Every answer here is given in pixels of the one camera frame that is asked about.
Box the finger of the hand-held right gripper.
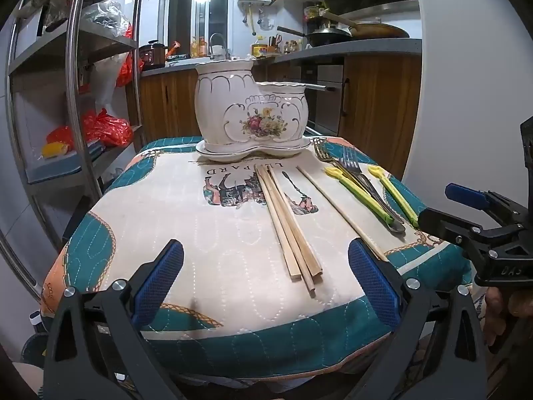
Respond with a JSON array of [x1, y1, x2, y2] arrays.
[[445, 182, 525, 226], [417, 207, 498, 261]]

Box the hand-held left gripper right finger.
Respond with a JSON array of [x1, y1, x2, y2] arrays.
[[347, 237, 488, 400]]

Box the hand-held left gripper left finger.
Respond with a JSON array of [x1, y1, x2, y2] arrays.
[[39, 238, 188, 400]]

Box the silver metal spoon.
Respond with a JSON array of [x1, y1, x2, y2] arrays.
[[358, 175, 407, 234]]

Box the wooden chopstick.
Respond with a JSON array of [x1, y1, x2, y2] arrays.
[[296, 167, 389, 262], [255, 166, 302, 281], [267, 169, 323, 276], [258, 166, 317, 298], [262, 167, 313, 286]]

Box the yellow green plastic spoon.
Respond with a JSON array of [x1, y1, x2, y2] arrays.
[[367, 165, 419, 228], [324, 166, 395, 225]]

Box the silver metal fork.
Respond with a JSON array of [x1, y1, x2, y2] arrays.
[[339, 147, 400, 226]]

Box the white floral ceramic utensil holder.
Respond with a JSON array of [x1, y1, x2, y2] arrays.
[[194, 60, 309, 147]]

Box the person's right hand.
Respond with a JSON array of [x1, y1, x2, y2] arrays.
[[479, 285, 533, 355]]

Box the printed quilted table cloth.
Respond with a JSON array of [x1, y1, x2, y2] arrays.
[[39, 135, 473, 384]]

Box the wooden kitchen cabinets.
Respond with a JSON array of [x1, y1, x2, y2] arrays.
[[127, 55, 422, 144]]

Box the white ceramic holder tray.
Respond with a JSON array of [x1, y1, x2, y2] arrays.
[[196, 135, 313, 164]]

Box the built-in steel oven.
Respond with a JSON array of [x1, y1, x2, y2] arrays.
[[306, 64, 346, 135]]

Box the red plastic bag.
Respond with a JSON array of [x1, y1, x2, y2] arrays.
[[81, 108, 135, 147], [116, 25, 145, 88]]

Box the yellow object on shelf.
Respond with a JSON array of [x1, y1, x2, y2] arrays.
[[42, 142, 70, 159]]

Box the grey kitchen countertop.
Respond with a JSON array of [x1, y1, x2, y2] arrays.
[[142, 37, 423, 76]]

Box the brown frying pan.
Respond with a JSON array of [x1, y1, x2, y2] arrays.
[[325, 12, 411, 39]]

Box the white plastic bag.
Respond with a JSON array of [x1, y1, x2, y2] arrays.
[[89, 55, 126, 110]]

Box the black wok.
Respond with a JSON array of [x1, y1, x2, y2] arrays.
[[277, 25, 354, 47]]

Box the dark red rice cooker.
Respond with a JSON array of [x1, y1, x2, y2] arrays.
[[139, 41, 168, 70]]

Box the metal kitchen faucet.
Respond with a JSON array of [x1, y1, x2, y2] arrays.
[[208, 32, 228, 61]]

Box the metal shelf rack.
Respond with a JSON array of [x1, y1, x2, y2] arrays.
[[4, 0, 147, 301]]

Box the clear plastic bag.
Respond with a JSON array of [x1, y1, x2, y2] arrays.
[[82, 2, 135, 39]]

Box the kitchen window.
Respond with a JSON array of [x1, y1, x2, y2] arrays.
[[164, 0, 235, 58]]

